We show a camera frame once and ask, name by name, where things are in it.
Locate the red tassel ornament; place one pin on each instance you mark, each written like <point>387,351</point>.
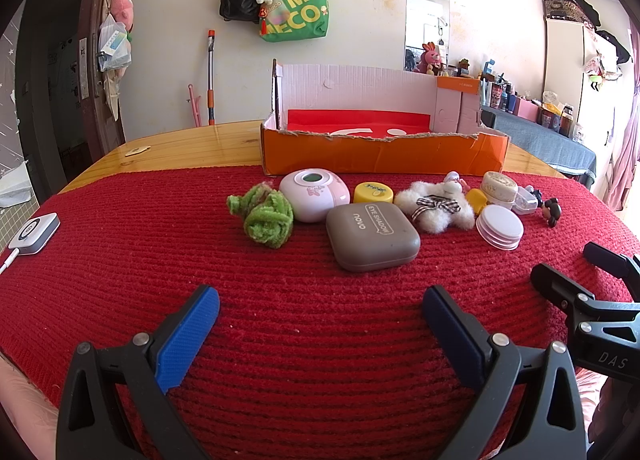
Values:
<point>263,19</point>

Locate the pink curtain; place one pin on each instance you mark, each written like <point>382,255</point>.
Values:
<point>625,139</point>

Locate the green fuzzy toy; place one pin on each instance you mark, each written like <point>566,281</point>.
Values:
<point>265,225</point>

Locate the pink cloth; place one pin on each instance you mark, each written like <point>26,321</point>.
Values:
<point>25,415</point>

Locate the yellow and pink figurine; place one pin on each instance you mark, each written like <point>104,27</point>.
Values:
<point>476,201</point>

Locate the white fluffy rabbit plush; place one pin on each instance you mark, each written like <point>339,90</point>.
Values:
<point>425,200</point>

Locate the pink storage box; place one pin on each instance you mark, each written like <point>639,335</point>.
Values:
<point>529,111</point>

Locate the clear plastic bag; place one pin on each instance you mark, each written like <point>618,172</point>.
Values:
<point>114,44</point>

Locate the clear small plastic box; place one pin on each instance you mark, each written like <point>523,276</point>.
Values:
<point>522,200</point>

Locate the red knitted mat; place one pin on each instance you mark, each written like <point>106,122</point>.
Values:
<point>300,290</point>

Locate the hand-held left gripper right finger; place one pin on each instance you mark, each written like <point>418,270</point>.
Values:
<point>450,335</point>

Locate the grey rounded case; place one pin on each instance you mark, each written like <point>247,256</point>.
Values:
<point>372,245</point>

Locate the white ribbed round jar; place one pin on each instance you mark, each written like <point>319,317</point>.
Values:
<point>500,225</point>

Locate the blue cloth covered desk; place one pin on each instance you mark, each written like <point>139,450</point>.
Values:
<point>545,139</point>

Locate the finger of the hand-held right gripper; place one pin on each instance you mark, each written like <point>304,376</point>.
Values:
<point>560,285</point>
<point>605,257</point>

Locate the black hanging garment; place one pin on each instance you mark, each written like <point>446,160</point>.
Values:
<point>612,44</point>

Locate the cream patterned jar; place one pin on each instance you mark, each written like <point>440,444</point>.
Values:
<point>500,187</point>

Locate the pink round device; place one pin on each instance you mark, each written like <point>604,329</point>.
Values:
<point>310,202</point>

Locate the row of bottles and cups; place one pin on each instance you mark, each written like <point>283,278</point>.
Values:
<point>500,94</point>

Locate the pink rabbit plush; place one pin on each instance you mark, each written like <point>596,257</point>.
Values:
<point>430,57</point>

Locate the white power bank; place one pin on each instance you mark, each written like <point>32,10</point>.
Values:
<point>32,235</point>

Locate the orange cardboard box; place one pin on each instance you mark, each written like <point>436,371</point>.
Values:
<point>350,154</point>

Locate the yellow round lid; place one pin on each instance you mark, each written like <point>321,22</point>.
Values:
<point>372,192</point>

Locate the white wardrobe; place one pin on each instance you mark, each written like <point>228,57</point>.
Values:
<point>565,64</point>

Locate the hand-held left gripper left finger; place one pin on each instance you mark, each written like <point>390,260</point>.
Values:
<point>187,335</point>

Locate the small beige object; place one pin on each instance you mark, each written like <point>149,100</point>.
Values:
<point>137,150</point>

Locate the dark patterned suitcase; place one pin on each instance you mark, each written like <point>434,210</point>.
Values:
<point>565,4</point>

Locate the black-haired figurine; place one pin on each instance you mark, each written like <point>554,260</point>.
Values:
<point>551,210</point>

